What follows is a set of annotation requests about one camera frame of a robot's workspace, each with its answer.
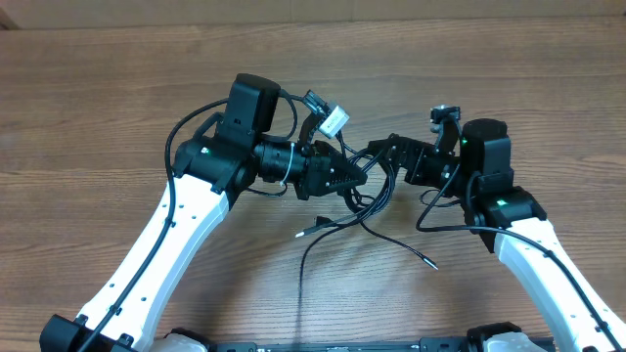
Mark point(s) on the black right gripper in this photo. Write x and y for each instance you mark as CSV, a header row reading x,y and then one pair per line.
x,y
414,152

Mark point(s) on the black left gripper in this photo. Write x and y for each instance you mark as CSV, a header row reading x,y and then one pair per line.
x,y
320,160

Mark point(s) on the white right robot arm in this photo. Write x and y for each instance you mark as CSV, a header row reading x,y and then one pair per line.
x,y
473,164

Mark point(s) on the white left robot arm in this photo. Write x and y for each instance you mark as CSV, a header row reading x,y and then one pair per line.
x,y
258,131

